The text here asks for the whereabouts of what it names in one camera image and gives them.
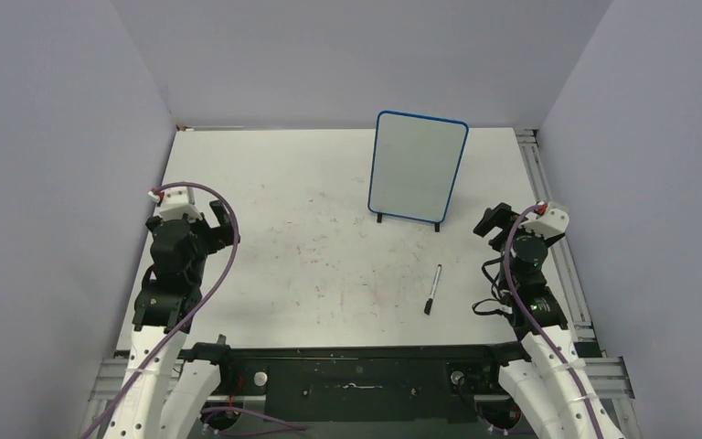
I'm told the blue framed whiteboard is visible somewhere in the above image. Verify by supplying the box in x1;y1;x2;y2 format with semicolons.
367;110;470;232

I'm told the white marker pen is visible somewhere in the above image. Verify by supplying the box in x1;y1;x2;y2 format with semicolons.
423;264;442;316

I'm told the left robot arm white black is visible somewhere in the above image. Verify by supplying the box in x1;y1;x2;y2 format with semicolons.
81;199;239;438

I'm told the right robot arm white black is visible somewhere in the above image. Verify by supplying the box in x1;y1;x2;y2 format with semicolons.
473;202;623;438

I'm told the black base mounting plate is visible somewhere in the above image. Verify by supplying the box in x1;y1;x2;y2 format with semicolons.
210;343;525;428

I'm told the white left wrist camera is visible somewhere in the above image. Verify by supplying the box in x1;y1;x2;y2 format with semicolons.
147;187;202;222

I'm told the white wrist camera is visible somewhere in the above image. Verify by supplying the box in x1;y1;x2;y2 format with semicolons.
520;202;570;240
147;187;202;222

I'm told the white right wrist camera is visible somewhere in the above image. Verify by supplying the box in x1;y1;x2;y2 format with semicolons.
520;202;570;240

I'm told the aluminium rail right side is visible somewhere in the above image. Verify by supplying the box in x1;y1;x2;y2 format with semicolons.
514;128;598;344

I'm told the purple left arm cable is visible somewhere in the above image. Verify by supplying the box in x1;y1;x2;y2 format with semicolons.
78;181;240;439

